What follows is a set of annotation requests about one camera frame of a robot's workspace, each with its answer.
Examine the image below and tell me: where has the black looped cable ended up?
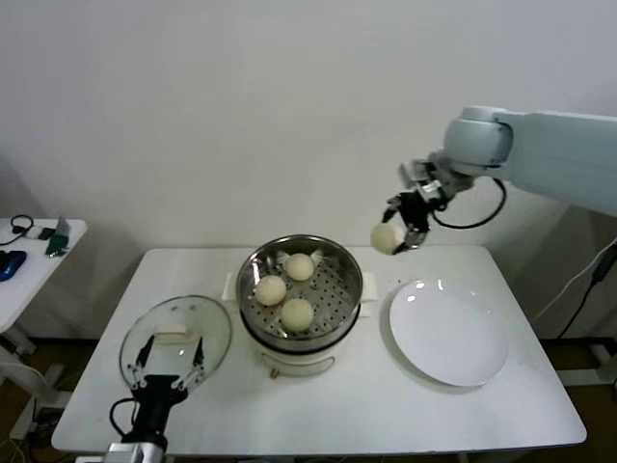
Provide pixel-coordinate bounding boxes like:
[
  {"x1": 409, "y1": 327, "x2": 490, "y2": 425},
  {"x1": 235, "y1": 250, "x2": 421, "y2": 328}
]
[{"x1": 0, "y1": 213, "x2": 38, "y2": 245}]

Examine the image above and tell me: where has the blue handheld object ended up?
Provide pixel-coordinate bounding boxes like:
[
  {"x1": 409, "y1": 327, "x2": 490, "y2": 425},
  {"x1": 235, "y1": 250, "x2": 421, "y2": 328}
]
[{"x1": 0, "y1": 248, "x2": 30, "y2": 282}]

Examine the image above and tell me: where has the dark power adapter plug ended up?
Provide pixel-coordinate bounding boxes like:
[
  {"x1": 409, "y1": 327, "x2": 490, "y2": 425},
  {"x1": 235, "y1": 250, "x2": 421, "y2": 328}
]
[{"x1": 595, "y1": 250, "x2": 617, "y2": 286}]

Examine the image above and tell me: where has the white side table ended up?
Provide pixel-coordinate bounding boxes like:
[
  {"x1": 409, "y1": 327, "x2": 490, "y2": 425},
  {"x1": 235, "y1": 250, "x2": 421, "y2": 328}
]
[{"x1": 0, "y1": 216, "x2": 91, "y2": 387}]

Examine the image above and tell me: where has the white round plate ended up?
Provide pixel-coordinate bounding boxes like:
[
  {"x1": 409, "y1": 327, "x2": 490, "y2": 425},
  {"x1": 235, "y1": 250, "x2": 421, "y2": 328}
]
[{"x1": 389, "y1": 278, "x2": 511, "y2": 388}]

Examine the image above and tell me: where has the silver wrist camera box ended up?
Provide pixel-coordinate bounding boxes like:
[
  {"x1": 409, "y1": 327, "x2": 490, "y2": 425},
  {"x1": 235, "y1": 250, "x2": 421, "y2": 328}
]
[{"x1": 398, "y1": 161, "x2": 435, "y2": 192}]

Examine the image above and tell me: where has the glass lid with white handle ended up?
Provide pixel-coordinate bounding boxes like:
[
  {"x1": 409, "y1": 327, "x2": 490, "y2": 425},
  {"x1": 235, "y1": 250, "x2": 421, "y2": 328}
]
[{"x1": 119, "y1": 294, "x2": 234, "y2": 390}]

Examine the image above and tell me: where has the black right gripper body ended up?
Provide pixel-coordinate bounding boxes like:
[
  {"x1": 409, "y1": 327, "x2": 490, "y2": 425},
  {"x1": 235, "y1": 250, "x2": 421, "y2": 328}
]
[{"x1": 397, "y1": 191, "x2": 435, "y2": 232}]

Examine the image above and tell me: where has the white electric cooker base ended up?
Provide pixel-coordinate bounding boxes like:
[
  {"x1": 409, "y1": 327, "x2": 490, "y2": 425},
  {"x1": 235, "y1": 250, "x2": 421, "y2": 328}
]
[{"x1": 239, "y1": 301, "x2": 375, "y2": 380}]

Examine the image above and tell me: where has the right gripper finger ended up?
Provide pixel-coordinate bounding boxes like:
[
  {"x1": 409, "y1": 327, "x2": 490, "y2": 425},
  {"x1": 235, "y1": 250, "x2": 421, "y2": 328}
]
[
  {"x1": 392, "y1": 230, "x2": 428, "y2": 256},
  {"x1": 383, "y1": 194, "x2": 405, "y2": 223}
]

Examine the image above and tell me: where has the black wall cable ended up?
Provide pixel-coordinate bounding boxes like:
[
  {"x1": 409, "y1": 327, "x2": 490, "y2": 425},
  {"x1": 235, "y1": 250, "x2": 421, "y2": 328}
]
[{"x1": 558, "y1": 277, "x2": 606, "y2": 341}]

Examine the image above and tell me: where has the white steamed baozi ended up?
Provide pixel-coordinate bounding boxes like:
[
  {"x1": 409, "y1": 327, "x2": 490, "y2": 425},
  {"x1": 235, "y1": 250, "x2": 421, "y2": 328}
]
[
  {"x1": 369, "y1": 222, "x2": 405, "y2": 256},
  {"x1": 280, "y1": 298, "x2": 315, "y2": 333},
  {"x1": 284, "y1": 253, "x2": 314, "y2": 282},
  {"x1": 254, "y1": 275, "x2": 288, "y2": 307}
]

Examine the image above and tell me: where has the white wall cable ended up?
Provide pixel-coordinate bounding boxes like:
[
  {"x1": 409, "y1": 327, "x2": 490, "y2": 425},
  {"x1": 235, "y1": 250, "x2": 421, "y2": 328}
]
[{"x1": 532, "y1": 239, "x2": 617, "y2": 320}]

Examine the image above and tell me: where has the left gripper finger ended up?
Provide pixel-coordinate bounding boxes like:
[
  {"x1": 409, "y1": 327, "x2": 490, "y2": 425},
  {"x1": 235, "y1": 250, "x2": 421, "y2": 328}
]
[
  {"x1": 173, "y1": 337, "x2": 206, "y2": 391},
  {"x1": 127, "y1": 335, "x2": 155, "y2": 390}
]

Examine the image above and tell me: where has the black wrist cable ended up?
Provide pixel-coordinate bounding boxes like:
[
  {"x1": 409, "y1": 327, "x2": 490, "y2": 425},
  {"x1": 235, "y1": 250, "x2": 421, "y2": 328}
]
[
  {"x1": 109, "y1": 397, "x2": 141, "y2": 438},
  {"x1": 431, "y1": 177, "x2": 507, "y2": 229}
]

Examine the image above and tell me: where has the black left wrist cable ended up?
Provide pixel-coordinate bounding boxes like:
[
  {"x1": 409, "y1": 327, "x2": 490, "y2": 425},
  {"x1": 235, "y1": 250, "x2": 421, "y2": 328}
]
[{"x1": 109, "y1": 397, "x2": 141, "y2": 438}]

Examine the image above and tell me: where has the green circuit board item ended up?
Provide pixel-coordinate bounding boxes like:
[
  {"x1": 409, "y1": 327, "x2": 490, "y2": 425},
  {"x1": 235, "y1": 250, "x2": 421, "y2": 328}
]
[{"x1": 45, "y1": 214, "x2": 73, "y2": 257}]

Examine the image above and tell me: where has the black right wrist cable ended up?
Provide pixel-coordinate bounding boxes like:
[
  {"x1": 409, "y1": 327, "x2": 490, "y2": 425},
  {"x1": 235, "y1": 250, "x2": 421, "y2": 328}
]
[{"x1": 431, "y1": 177, "x2": 507, "y2": 229}]

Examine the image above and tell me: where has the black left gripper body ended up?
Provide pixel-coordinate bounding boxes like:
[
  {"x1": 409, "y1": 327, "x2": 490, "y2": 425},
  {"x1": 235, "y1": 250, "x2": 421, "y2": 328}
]
[{"x1": 122, "y1": 373, "x2": 189, "y2": 445}]

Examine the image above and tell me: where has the stainless steel steamer basket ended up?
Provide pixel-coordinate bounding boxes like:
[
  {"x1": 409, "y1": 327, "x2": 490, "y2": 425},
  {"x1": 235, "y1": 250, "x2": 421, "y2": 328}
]
[{"x1": 222, "y1": 234, "x2": 380, "y2": 339}]

